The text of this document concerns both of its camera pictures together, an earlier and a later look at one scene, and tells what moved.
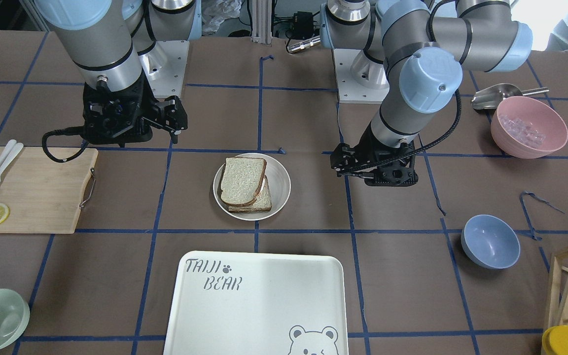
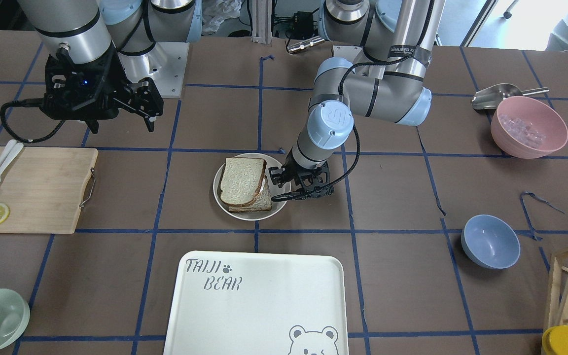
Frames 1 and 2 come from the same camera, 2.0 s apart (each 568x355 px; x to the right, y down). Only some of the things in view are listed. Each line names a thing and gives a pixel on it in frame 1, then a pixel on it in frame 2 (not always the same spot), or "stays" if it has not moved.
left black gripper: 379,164 → 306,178
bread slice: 241,180 stays
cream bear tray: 236,303 stays
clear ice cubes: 524,133 stays
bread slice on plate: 263,202 stays
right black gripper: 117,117 → 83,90
